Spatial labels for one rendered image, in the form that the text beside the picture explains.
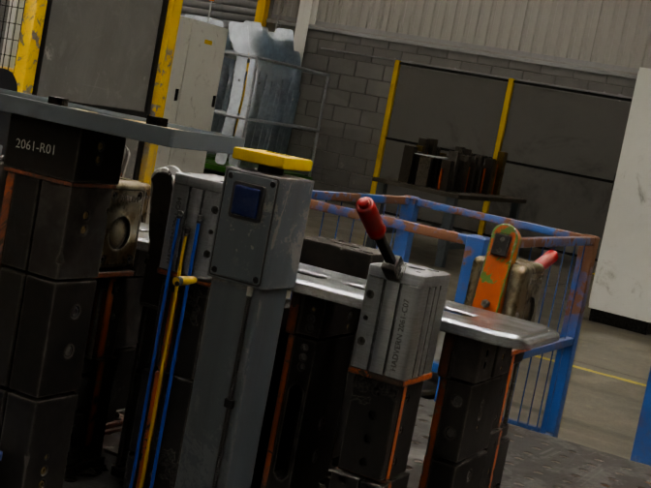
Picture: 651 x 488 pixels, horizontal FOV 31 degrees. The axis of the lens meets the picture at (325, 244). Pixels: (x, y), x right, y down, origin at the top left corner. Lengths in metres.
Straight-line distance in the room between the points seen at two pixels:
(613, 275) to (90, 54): 5.42
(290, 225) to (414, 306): 0.18
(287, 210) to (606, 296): 8.35
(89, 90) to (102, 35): 0.24
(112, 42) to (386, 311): 4.00
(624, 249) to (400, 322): 8.17
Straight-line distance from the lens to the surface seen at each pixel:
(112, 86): 5.23
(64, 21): 4.93
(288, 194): 1.15
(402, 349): 1.27
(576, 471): 2.06
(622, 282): 9.42
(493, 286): 1.57
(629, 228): 9.40
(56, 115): 1.26
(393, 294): 1.26
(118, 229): 1.51
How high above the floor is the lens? 1.21
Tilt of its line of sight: 6 degrees down
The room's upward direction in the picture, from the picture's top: 11 degrees clockwise
